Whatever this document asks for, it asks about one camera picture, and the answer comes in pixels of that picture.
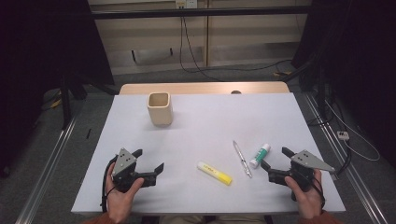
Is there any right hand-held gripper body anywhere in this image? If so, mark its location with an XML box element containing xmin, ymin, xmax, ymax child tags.
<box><xmin>268</xmin><ymin>149</ymin><xmax>335</xmax><ymax>202</ymax></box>

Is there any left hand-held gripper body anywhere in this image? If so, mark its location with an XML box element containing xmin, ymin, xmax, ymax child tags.
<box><xmin>111</xmin><ymin>147</ymin><xmax>158</xmax><ymax>192</ymax></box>

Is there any white green glue stick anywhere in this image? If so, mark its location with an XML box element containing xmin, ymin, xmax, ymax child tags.
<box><xmin>249</xmin><ymin>143</ymin><xmax>271</xmax><ymax>169</ymax></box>

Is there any cream square cup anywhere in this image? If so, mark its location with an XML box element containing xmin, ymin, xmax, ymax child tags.
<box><xmin>147</xmin><ymin>91</ymin><xmax>174</xmax><ymax>127</ymax></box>

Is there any yellow highlighter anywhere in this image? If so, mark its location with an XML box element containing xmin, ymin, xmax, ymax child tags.
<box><xmin>196</xmin><ymin>161</ymin><xmax>233</xmax><ymax>187</ymax></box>

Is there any person's right hand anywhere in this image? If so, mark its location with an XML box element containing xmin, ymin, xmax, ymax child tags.
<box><xmin>284</xmin><ymin>170</ymin><xmax>325</xmax><ymax>220</ymax></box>

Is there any person's left hand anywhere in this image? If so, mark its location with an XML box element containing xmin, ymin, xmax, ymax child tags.
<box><xmin>105</xmin><ymin>172</ymin><xmax>145</xmax><ymax>223</ymax></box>

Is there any black metal stand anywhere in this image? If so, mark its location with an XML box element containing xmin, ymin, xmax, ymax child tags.
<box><xmin>59</xmin><ymin>73</ymin><xmax>75</xmax><ymax>131</ymax></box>

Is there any wooden table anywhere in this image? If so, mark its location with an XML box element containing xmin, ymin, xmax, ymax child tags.
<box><xmin>119</xmin><ymin>81</ymin><xmax>290</xmax><ymax>96</ymax></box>

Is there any black curtain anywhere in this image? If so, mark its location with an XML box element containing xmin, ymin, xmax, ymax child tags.
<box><xmin>0</xmin><ymin>0</ymin><xmax>115</xmax><ymax>178</ymax></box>
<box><xmin>291</xmin><ymin>0</ymin><xmax>396</xmax><ymax>161</ymax></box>

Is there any beige cabinet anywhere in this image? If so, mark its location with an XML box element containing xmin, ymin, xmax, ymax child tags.
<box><xmin>88</xmin><ymin>0</ymin><xmax>312</xmax><ymax>76</ymax></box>

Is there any black horizontal bar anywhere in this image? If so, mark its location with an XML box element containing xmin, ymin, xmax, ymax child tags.
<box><xmin>91</xmin><ymin>6</ymin><xmax>312</xmax><ymax>21</ymax></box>

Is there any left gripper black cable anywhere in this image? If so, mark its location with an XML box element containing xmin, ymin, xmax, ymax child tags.
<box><xmin>100</xmin><ymin>155</ymin><xmax>119</xmax><ymax>214</ymax></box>

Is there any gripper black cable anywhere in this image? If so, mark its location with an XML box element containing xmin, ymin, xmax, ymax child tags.
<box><xmin>100</xmin><ymin>155</ymin><xmax>119</xmax><ymax>214</ymax></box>
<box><xmin>311</xmin><ymin>169</ymin><xmax>327</xmax><ymax>210</ymax></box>

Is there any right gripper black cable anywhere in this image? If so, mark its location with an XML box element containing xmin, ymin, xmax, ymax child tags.
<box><xmin>311</xmin><ymin>169</ymin><xmax>327</xmax><ymax>210</ymax></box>

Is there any black floor cable bundle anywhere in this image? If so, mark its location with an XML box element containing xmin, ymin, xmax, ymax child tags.
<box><xmin>306</xmin><ymin>90</ymin><xmax>353</xmax><ymax>175</ymax></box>

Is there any metal floor rail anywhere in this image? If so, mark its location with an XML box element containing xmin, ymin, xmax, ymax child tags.
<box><xmin>15</xmin><ymin>113</ymin><xmax>78</xmax><ymax>224</ymax></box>
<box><xmin>303</xmin><ymin>92</ymin><xmax>389</xmax><ymax>224</ymax></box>

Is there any white floor cable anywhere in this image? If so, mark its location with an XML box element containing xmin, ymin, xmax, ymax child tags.
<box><xmin>325</xmin><ymin>99</ymin><xmax>381</xmax><ymax>162</ymax></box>

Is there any long black hanging cable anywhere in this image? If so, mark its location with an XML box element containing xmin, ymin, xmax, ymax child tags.
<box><xmin>179</xmin><ymin>15</ymin><xmax>293</xmax><ymax>82</ymax></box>

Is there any white wall socket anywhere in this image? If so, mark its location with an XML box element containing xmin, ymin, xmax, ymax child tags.
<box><xmin>175</xmin><ymin>0</ymin><xmax>199</xmax><ymax>9</ymax></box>

